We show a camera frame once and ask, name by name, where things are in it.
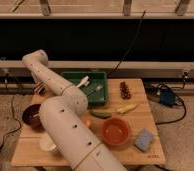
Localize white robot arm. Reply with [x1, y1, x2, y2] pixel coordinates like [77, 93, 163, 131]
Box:
[22, 50, 127, 171]

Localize orange bowl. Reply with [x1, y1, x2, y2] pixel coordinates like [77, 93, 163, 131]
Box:
[101, 118, 131, 146]

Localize purple bowl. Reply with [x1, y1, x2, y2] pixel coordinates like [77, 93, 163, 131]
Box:
[22, 104, 41, 129]

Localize green plastic tray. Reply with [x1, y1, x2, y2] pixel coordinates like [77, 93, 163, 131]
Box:
[61, 71, 108, 106]

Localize silver fork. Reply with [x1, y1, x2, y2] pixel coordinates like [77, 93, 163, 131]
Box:
[87, 85, 102, 97]

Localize white dish brush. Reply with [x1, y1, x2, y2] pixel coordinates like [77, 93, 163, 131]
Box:
[77, 76, 90, 88]

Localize green cucumber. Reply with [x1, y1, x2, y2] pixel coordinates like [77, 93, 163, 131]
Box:
[90, 111, 111, 119]

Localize dark red grapes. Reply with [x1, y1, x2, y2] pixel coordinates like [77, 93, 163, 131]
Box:
[120, 82, 131, 99]

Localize peach fruit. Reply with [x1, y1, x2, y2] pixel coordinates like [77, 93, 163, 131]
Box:
[84, 119, 92, 128]

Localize blue sponge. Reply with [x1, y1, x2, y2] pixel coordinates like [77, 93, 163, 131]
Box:
[134, 129, 154, 152]

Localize blue power adapter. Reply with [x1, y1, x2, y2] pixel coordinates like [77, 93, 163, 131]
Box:
[159, 90, 176, 106]

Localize white cup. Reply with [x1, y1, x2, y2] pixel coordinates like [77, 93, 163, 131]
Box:
[39, 133, 57, 152]

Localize black cable at back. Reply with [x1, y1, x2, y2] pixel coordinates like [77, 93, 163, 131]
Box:
[108, 10, 147, 77]

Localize black cable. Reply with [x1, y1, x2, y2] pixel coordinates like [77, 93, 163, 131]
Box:
[0, 73, 23, 168]
[108, 10, 147, 77]
[145, 83, 188, 126]

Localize black cable on right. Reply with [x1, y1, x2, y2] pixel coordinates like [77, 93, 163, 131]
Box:
[145, 83, 188, 126]

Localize black cable on left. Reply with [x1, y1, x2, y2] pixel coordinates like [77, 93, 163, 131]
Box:
[0, 73, 23, 168]

